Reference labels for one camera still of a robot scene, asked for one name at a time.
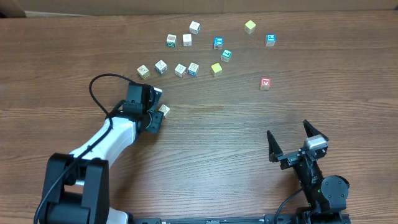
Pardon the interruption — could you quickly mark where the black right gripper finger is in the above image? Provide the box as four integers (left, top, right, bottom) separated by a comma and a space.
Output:
303, 119, 329, 141
267, 131, 284, 162

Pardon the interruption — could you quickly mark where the white I wooden block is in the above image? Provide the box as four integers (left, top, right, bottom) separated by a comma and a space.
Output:
159, 105, 170, 118

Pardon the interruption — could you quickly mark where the blue B wooden block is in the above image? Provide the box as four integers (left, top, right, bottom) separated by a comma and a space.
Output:
188, 62, 199, 77

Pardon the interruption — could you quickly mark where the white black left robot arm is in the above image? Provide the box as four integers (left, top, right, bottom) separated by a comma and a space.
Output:
34, 83, 164, 223

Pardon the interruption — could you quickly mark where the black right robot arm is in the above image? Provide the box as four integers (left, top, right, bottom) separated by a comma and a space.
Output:
264, 120, 351, 224

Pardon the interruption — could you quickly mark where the yellow S wooden block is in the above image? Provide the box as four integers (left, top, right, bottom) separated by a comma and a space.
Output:
137, 65, 150, 80

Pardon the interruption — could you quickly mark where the blue-sided white wooden block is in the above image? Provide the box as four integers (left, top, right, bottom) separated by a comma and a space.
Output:
155, 60, 168, 74

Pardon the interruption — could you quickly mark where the red P wooden block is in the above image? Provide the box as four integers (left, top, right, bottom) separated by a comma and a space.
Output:
174, 63, 187, 78

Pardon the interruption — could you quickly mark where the red-top C wooden block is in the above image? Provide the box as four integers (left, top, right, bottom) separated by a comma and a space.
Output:
259, 77, 271, 90

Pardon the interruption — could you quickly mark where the yellow-top face wooden block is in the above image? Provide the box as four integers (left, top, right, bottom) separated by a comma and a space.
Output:
211, 63, 223, 77

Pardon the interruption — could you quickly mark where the green B wooden block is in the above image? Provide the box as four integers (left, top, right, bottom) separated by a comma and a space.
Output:
166, 34, 177, 47

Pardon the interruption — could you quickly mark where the red-sided white wooden block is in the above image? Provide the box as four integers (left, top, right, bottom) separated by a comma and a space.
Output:
182, 34, 192, 47

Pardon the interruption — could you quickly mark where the green-top L wooden block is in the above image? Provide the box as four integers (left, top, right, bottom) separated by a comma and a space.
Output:
220, 49, 233, 62

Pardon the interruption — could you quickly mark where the teal J wooden block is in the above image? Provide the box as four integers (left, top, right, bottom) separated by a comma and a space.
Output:
189, 21, 200, 35

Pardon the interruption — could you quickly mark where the blue-top P wooden block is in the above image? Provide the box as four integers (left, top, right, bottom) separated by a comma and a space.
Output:
265, 34, 276, 47

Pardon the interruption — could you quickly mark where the plain yellow-top wooden block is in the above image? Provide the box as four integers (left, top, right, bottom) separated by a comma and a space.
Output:
244, 20, 256, 34

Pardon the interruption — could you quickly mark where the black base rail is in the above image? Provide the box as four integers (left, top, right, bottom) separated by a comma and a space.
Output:
127, 213, 352, 224

